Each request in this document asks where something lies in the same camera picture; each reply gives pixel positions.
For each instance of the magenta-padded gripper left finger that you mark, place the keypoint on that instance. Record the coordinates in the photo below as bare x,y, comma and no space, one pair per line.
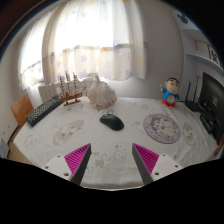
61,165

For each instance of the white shelf unit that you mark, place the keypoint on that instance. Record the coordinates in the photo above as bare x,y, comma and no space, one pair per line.
200,56

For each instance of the black monitor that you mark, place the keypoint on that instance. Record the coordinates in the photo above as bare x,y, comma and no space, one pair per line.
213,96

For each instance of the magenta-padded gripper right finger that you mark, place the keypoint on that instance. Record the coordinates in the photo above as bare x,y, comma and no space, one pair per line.
163,165

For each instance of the black keyboard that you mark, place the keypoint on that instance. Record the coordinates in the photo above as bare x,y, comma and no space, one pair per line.
41,111

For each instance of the white star-print curtain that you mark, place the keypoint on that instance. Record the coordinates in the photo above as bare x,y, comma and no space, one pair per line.
96,43

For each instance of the white printed tablecloth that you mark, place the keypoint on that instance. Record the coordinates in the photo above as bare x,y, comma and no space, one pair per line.
110,150

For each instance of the white radiator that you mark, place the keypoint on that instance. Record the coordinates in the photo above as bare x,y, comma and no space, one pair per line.
48,90

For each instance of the black router with antennas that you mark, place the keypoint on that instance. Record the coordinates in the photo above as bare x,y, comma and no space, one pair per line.
192,106

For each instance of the black flat box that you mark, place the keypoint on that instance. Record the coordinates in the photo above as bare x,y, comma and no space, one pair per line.
208,121

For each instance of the cartoon boy figurine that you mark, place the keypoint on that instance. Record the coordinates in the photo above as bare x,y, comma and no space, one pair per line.
170,93

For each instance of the black computer mouse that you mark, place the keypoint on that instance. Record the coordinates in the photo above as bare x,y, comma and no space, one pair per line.
111,122

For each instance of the wooden model sailing ship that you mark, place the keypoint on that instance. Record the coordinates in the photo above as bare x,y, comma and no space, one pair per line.
71,95

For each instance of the large white conch shell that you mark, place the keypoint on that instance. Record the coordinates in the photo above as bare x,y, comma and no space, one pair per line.
101,95

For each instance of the wooden chair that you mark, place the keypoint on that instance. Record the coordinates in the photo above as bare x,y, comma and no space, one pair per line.
21,108

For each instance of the round purple printed mouse pad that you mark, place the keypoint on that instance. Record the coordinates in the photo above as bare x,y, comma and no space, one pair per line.
162,128

